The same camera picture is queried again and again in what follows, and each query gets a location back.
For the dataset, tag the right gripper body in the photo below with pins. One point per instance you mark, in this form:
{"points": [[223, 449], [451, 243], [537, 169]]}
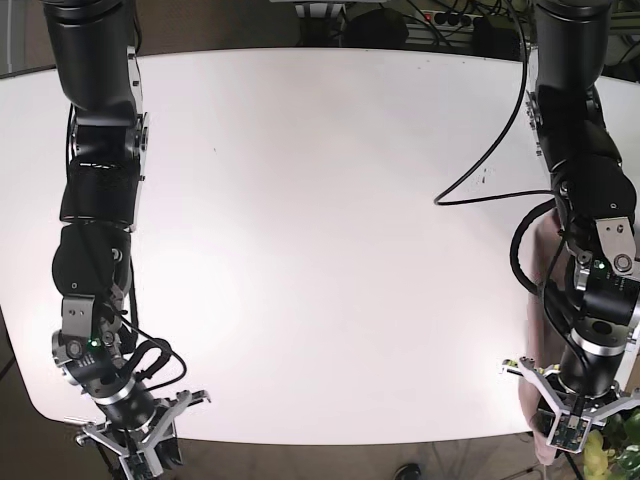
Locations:
{"points": [[139, 427]]}

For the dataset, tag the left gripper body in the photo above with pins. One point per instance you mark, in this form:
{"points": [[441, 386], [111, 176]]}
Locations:
{"points": [[577, 397]]}

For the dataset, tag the dusty pink T-shirt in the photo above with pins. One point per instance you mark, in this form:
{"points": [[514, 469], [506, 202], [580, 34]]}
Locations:
{"points": [[543, 344]]}

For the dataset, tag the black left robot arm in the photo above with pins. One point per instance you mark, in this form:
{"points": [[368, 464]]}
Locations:
{"points": [[595, 310]]}

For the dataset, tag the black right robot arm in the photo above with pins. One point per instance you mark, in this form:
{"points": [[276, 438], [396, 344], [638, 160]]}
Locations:
{"points": [[95, 49]]}

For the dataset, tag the green potted plant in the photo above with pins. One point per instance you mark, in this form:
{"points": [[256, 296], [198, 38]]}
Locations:
{"points": [[613, 452]]}

